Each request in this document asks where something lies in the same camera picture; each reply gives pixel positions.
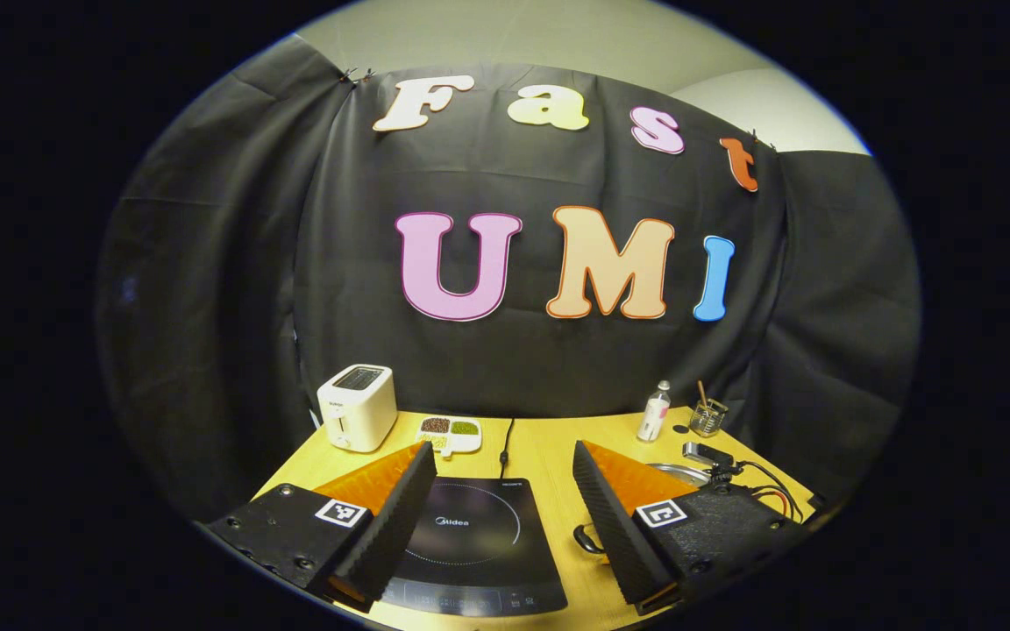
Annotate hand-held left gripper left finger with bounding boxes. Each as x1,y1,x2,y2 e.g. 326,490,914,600
207,441,438,613

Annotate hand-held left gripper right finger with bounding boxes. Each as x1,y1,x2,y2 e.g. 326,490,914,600
573,439,813,617

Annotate steel pot with black handles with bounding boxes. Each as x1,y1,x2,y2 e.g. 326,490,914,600
573,462,715,556

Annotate black induction cooktop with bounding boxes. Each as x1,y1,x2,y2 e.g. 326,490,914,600
380,476,569,617

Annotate glass jar with stick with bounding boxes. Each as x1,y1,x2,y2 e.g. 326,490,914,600
689,380,729,438

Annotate clear plastic bottle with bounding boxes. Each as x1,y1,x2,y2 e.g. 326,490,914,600
637,380,672,443

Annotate white divided dish with beans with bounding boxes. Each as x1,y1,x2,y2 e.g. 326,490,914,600
416,415,482,458

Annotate white toaster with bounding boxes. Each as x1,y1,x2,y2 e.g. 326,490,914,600
317,364,398,453

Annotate black and red cable bundle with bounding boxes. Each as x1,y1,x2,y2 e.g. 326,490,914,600
729,460,808,520

